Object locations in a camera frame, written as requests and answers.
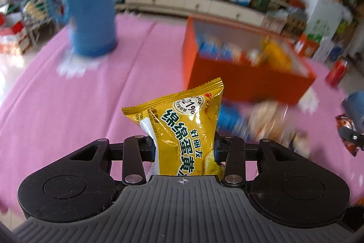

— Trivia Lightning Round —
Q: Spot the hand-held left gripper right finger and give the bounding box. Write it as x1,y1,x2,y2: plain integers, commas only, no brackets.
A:
215,135,300,187

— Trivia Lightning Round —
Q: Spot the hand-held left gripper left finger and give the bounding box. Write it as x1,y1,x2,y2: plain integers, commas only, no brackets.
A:
68,135,157,186

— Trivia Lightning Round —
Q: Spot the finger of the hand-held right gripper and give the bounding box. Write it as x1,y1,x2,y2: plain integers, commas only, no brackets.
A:
339,126,364,152

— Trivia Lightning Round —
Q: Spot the orange brown snack packet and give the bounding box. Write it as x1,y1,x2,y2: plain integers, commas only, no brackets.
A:
335,114,361,157

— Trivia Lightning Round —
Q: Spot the golden yellow cake packet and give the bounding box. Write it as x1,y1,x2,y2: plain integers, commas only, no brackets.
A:
122,77,225,176

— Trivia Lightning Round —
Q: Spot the orange cardboard box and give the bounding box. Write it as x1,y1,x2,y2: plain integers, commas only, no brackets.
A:
182,16,317,105

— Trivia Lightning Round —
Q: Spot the blue white snack packet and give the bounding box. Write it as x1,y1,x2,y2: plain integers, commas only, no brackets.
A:
197,36,246,63

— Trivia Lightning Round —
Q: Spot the yellow orange snack packet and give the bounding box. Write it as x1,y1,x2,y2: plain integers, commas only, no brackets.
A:
262,40,294,73

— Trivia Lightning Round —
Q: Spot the red soda can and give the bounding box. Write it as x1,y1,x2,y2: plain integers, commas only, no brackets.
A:
325,59,350,88

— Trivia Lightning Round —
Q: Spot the pink floral tablecloth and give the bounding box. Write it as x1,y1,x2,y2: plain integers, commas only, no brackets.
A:
0,15,364,215

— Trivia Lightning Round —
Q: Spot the white television stand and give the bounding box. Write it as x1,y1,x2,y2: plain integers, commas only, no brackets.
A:
125,0,266,27

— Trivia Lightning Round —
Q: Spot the blue thermos flask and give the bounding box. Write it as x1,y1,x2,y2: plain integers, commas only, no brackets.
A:
43,0,118,57

